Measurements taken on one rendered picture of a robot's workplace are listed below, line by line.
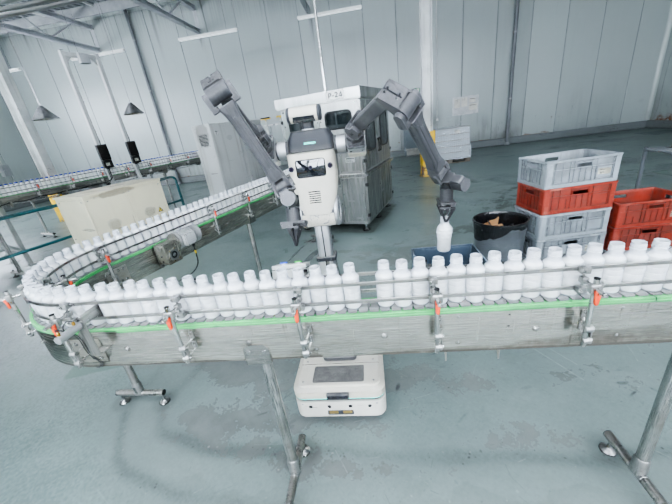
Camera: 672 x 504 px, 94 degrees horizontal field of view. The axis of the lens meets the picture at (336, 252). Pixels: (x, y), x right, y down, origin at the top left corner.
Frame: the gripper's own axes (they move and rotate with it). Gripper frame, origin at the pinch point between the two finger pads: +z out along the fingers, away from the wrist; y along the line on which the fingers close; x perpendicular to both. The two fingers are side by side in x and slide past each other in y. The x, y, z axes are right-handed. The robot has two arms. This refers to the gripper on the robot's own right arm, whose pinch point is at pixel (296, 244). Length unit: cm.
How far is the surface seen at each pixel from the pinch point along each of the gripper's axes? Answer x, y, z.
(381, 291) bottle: -16.4, 32.3, 18.6
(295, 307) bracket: -25.5, 4.2, 20.3
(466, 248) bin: 46, 78, 10
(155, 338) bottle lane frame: -15, -54, 31
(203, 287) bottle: -18.7, -30.7, 12.4
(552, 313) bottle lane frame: -16, 86, 30
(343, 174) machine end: 341, -6, -93
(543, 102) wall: 1105, 667, -417
